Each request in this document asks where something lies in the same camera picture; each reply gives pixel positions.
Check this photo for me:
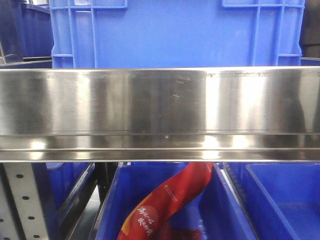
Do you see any blue bin with red bag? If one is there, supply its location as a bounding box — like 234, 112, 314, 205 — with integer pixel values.
95, 162, 256, 240

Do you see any stainless steel shelf rail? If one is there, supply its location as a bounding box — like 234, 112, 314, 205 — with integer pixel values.
0, 66, 320, 162

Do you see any large blue crate upper shelf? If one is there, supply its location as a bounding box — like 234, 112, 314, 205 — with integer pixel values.
49, 0, 305, 68

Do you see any dark blue bin upper left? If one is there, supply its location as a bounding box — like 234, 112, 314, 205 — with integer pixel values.
0, 0, 54, 65

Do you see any blue bin lower left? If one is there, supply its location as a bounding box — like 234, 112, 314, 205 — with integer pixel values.
46, 162, 96, 225

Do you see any red printed bag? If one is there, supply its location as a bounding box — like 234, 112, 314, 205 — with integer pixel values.
117, 162, 214, 240

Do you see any blue bin lower right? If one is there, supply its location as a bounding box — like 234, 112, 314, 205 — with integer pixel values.
223, 162, 320, 240

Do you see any perforated steel upright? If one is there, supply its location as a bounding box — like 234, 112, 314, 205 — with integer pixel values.
1, 163, 50, 240

